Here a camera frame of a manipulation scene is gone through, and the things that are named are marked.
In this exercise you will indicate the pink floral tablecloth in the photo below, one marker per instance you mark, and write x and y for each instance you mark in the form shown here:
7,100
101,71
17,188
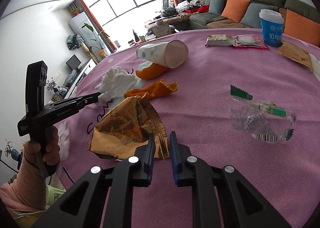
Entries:
287,174

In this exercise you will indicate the blue-grey cushion far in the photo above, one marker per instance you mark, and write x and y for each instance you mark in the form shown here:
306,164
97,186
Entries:
216,7

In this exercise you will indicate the brown paper piece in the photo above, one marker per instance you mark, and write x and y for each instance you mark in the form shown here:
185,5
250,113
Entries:
295,53

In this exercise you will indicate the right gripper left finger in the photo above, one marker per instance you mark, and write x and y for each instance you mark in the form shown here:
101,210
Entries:
149,157

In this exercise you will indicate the red clear snack packet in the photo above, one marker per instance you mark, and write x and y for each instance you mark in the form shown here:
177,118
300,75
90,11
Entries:
249,41

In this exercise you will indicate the blue-grey cushion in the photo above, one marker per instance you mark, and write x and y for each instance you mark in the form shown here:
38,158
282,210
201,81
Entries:
251,17
216,7

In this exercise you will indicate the white standing air conditioner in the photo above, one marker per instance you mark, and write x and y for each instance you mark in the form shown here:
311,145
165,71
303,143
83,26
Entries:
81,25

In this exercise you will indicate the beige snack packet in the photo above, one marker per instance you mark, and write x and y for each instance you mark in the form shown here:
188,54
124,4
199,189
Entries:
220,40

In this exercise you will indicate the orange cushion far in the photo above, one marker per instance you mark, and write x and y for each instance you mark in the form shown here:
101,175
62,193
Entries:
235,9

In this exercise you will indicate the small black monitor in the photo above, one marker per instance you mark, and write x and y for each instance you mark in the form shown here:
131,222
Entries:
73,63

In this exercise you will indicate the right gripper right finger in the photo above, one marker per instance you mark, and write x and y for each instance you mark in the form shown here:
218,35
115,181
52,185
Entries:
175,157

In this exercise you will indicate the orange cushion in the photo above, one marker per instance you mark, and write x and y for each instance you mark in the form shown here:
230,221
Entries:
302,28
235,9

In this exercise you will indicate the white blue-dotted paper cup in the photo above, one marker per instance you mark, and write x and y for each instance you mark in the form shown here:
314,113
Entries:
170,54

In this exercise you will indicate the orange cushion near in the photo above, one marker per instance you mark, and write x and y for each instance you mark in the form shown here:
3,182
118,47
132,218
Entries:
302,28

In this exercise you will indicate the flat orange peel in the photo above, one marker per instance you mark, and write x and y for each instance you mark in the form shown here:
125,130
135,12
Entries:
155,90

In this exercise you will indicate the pink sleeve left forearm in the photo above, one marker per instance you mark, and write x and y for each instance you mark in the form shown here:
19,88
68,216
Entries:
27,192

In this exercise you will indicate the green sectional sofa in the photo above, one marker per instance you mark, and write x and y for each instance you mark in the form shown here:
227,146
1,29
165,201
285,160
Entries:
202,19

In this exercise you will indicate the orange peel under cup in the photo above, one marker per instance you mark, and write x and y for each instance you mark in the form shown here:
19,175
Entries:
151,72

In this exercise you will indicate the blue white paper cup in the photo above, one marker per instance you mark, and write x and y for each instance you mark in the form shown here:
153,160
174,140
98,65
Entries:
272,27

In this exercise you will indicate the blue-grey cushion near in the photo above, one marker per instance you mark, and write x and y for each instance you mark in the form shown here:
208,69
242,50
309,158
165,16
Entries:
251,17

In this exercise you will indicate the gold foil wrapper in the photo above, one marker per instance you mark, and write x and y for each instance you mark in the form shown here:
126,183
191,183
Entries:
126,127

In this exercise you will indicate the white TV cabinet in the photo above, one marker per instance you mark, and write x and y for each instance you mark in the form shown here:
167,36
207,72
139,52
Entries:
86,69

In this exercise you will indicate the white tissue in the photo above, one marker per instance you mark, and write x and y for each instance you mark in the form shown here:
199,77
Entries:
114,84

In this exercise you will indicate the tall green potted plant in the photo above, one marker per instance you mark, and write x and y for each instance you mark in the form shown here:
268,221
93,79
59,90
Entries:
96,45

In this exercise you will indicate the clear green plastic wrapper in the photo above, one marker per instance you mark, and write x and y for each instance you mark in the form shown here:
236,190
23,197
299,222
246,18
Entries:
263,121

